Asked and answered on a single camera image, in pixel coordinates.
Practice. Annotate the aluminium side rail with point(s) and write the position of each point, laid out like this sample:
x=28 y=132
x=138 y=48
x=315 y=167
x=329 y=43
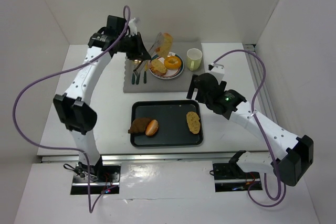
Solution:
x=263 y=95

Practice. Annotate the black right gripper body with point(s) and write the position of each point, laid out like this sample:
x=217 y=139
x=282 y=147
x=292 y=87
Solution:
x=197 y=93

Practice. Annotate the dark brown croissant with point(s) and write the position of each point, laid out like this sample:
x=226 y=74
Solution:
x=139 y=125

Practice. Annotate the gold spoon with green handle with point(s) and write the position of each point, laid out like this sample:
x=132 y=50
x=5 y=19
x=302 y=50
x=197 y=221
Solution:
x=134 y=75

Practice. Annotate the grey placemat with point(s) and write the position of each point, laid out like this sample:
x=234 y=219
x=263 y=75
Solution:
x=154 y=84

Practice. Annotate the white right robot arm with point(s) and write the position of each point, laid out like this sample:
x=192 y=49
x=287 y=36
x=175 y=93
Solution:
x=289 y=156

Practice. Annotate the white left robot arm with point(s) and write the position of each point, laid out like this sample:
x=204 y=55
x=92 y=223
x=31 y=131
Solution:
x=73 y=106

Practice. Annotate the pale green mug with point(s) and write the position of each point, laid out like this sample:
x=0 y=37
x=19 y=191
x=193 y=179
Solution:
x=194 y=59

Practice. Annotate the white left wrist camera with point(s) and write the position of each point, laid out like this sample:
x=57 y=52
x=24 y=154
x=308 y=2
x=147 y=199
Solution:
x=133 y=30

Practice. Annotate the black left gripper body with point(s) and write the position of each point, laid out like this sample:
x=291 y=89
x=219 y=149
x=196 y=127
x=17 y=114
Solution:
x=137 y=46

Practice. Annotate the toasted bread slice with ham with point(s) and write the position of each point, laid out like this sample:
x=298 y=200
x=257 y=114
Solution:
x=157 y=67

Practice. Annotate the orange glazed bagel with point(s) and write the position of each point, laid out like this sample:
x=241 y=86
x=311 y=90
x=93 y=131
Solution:
x=172 y=62

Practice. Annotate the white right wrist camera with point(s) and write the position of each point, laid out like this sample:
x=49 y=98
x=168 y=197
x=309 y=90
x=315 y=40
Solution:
x=217 y=71

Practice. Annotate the small golden bread roll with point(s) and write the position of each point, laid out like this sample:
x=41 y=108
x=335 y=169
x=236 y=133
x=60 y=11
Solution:
x=152 y=128

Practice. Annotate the gold knife with green handle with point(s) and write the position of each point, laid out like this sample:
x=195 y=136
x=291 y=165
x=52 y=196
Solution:
x=145 y=75

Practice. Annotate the gold fork with green handle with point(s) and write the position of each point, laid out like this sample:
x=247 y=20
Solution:
x=137 y=77

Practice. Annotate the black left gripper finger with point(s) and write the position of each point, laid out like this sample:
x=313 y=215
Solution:
x=139 y=43
x=141 y=56

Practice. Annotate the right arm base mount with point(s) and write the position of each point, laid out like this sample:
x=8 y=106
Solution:
x=229 y=177

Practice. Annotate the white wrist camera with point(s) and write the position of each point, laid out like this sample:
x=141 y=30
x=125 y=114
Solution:
x=133 y=30
x=217 y=71

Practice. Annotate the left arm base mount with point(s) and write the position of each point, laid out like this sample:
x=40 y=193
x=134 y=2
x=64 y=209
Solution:
x=108 y=181

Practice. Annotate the oval toasted bread slice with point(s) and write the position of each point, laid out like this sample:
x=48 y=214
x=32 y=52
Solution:
x=193 y=122

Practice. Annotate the large toasted bread slice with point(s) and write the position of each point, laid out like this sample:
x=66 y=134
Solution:
x=164 y=49

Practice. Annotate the black serving tray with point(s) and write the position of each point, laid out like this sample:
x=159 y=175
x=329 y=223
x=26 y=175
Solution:
x=173 y=130

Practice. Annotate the silver metal tongs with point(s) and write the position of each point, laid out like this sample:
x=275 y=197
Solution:
x=156 y=44

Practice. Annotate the white plate with green rim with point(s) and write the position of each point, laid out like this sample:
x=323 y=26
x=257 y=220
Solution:
x=171 y=73

